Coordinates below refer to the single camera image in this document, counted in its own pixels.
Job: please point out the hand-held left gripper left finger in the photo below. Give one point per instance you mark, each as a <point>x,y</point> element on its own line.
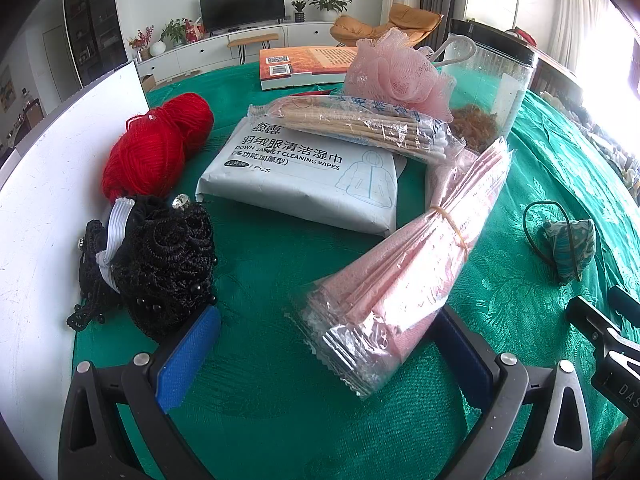
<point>187,355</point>

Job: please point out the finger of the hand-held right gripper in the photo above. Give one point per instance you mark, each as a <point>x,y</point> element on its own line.
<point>627,301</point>
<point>595,325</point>

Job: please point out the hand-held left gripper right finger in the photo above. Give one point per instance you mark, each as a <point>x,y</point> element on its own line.
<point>462,360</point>

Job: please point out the white cleaning wipes pack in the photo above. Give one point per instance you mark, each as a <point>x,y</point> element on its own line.
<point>300,180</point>

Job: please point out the cotton swabs pack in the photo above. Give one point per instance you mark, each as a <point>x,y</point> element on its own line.
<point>360,127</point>

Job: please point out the pink mesh bath loofah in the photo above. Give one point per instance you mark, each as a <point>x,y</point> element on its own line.
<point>395,75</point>

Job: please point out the person's right hand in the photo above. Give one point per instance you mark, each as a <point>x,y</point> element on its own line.
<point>625,450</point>

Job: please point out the green fabric sachet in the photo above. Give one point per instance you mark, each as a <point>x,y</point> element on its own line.
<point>567,247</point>

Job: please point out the black lace cloth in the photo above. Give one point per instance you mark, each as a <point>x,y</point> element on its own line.
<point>170,260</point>

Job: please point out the bundle of pink packets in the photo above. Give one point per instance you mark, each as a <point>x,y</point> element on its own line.
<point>400,280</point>

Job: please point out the green tablecloth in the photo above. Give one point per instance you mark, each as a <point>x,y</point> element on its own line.
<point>280,410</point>

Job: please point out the tan rubber band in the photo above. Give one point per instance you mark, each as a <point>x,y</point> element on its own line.
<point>457,232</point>

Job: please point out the white elastic band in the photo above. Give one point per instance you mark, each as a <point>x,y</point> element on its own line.
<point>116,230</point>

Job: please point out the clutter pile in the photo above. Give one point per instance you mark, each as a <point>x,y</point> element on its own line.
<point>610,145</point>

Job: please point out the white board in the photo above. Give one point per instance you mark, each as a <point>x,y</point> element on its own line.
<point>50,200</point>

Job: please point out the red yarn ball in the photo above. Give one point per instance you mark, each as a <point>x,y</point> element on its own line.
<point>150,145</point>

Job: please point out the brown dried shreds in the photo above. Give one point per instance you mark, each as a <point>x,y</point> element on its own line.
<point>475,127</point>

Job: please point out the clear container with black lid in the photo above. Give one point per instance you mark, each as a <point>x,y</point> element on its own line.
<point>500,85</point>

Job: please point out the cardboard box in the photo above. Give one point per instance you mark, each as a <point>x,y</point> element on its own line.
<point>148,83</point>

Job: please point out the sheer white curtain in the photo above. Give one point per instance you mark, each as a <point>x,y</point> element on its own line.
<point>580,10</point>

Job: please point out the white television cabinet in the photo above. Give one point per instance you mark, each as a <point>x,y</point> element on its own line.
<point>200,55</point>

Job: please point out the white vase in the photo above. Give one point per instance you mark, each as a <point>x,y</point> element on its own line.
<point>157,48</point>

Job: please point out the orange book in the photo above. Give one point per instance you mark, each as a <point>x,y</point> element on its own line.
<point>310,62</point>

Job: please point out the red box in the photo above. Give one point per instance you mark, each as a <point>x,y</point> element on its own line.
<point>194,32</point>

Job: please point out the wooden bench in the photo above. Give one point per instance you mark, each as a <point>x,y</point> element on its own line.
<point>252,39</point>

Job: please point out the leafy potted plant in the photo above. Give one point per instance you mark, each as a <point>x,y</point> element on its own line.
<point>174,32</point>

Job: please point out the dark bookshelf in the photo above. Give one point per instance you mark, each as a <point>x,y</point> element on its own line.
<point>95,25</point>

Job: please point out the orange lounge chair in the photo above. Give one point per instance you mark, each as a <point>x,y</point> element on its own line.
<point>400,22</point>

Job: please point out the black television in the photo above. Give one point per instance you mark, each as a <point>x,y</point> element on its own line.
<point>242,5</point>

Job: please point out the small potted green plant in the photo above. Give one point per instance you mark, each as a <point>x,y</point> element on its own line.
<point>299,10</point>

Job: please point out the large potted green plant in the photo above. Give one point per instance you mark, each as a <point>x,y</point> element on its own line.
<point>327,2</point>

